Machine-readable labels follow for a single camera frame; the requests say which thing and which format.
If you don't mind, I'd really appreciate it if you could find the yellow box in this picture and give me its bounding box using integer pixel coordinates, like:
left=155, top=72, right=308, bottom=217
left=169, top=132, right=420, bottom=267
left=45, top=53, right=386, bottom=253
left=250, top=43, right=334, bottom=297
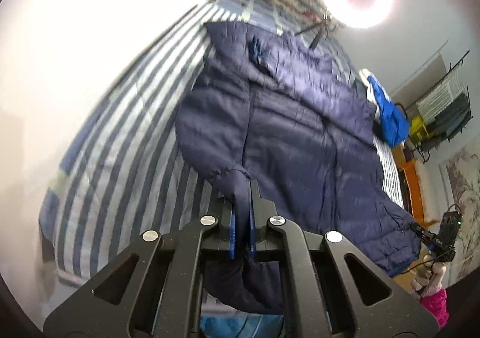
left=408, top=115, right=429, bottom=146

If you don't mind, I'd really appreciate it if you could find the dark green hanging cloth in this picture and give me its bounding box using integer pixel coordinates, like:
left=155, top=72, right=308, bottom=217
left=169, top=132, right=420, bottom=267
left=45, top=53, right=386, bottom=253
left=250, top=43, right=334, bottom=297
left=433, top=93, right=472, bottom=141

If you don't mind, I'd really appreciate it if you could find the hanging white knitted cloth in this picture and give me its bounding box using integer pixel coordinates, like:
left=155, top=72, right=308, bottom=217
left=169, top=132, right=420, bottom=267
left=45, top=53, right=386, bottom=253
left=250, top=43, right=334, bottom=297
left=416, top=65, right=467, bottom=125

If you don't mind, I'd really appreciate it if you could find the black tripod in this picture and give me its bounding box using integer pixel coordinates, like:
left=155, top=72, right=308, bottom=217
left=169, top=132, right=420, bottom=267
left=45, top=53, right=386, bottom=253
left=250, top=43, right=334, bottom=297
left=295, top=0, right=356, bottom=50

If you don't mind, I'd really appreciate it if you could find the black metal rack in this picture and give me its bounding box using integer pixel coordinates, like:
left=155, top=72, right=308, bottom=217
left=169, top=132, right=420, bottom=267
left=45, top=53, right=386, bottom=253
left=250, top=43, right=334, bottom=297
left=392, top=52, right=472, bottom=162

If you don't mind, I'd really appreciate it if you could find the orange crate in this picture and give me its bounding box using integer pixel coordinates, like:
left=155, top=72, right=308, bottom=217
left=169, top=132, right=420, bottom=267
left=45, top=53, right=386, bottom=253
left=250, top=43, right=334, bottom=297
left=391, top=145, right=441, bottom=228

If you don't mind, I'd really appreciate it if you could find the navy puffer jacket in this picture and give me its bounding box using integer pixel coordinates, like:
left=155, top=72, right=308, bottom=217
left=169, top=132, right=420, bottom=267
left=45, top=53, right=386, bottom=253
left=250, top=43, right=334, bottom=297
left=176, top=21, right=421, bottom=314

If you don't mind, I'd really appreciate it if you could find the striped blue white bedsheet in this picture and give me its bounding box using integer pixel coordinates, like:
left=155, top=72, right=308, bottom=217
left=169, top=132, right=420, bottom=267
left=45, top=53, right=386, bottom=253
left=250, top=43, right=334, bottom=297
left=39, top=4, right=241, bottom=286

